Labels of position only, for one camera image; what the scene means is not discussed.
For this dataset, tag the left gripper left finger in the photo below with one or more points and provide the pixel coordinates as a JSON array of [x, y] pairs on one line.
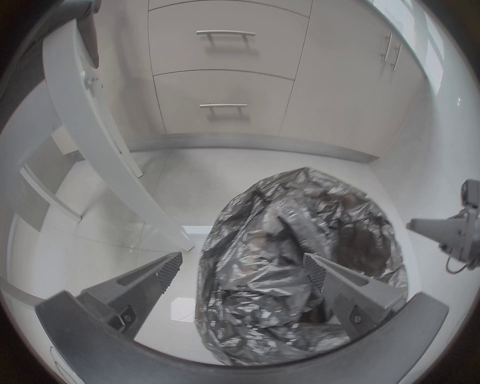
[[138, 300]]

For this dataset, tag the grey padded white-legged chair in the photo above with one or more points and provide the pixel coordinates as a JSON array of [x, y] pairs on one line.
[[105, 150]]

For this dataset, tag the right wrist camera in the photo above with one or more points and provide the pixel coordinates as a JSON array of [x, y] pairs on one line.
[[470, 191]]

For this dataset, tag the black plastic bag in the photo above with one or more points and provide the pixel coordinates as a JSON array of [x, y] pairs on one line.
[[262, 243]]

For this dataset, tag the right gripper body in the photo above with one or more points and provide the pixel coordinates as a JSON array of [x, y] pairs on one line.
[[474, 243]]

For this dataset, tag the beige cabinet with drawers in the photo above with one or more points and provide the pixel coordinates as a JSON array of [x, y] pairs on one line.
[[337, 75]]

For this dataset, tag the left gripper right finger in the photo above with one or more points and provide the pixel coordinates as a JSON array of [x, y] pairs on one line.
[[345, 303]]

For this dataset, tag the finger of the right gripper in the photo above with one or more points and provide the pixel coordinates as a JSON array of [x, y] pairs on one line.
[[446, 232]]

